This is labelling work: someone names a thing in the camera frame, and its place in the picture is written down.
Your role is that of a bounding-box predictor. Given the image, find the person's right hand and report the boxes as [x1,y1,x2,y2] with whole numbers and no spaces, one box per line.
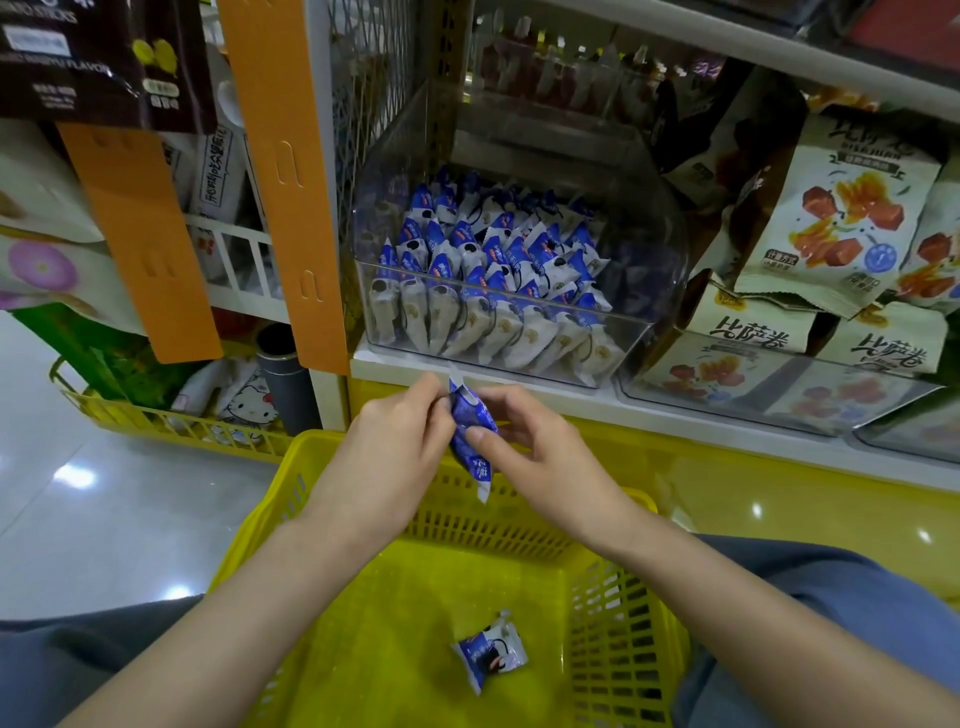
[465,382,639,560]

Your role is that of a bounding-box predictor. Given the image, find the person's left hand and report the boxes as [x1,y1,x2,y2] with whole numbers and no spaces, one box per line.
[307,375,459,560]

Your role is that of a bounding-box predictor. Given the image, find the yellow plastic shopping basket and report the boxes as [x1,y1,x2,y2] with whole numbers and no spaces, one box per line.
[210,430,692,728]

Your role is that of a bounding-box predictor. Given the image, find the pile of blue snack packets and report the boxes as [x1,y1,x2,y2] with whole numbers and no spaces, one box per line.
[367,172,624,384]

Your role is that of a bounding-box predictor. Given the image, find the person's right forearm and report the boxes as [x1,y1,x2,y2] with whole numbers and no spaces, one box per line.
[600,513,960,728]

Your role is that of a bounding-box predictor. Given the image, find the person's left forearm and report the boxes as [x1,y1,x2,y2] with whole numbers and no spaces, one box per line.
[60,517,377,728]

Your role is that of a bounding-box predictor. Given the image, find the yellow floor basket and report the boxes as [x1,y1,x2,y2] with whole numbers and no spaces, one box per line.
[49,355,294,459]

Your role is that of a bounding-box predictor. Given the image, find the store shelf with yellow base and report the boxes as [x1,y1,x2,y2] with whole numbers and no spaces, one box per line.
[217,0,960,609]

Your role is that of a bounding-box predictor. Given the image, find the green snack bags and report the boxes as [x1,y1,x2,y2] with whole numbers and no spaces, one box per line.
[12,303,189,407]

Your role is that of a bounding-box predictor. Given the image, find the purple white snack bag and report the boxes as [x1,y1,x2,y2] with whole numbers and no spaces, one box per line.
[0,225,144,335]
[0,120,104,245]

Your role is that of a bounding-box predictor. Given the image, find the dark grey cylinder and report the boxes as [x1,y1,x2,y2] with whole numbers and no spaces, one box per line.
[255,322,321,437]

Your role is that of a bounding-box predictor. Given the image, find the white cartoon print packet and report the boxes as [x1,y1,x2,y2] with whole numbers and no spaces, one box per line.
[172,360,282,426]

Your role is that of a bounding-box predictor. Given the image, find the clear plastic bin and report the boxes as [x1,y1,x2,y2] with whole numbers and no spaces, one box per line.
[348,82,692,392]
[622,330,939,440]

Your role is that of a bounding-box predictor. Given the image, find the orange hanging strip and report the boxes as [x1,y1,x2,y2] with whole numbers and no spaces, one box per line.
[57,123,224,365]

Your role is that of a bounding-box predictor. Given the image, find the white card packet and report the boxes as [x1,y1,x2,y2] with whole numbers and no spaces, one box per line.
[195,123,249,224]

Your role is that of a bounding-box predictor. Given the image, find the grey trousers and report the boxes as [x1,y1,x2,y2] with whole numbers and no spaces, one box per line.
[0,537,960,728]

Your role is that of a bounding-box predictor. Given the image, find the row of fruit print bags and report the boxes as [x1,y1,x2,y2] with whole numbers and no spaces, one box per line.
[630,105,960,459]

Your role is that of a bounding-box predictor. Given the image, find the row of small brown packets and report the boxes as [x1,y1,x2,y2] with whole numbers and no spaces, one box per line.
[472,12,722,122]

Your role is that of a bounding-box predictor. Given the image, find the black potato stick bag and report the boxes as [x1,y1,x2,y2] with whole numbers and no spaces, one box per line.
[0,0,219,134]

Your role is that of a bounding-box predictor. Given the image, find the red price sign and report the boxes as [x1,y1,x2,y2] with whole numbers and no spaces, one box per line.
[847,0,960,69]

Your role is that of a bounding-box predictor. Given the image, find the white wire rack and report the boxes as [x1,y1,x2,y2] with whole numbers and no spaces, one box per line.
[187,214,290,324]

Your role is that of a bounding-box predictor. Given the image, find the orange shelf post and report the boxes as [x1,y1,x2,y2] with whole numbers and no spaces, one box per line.
[217,0,350,377]

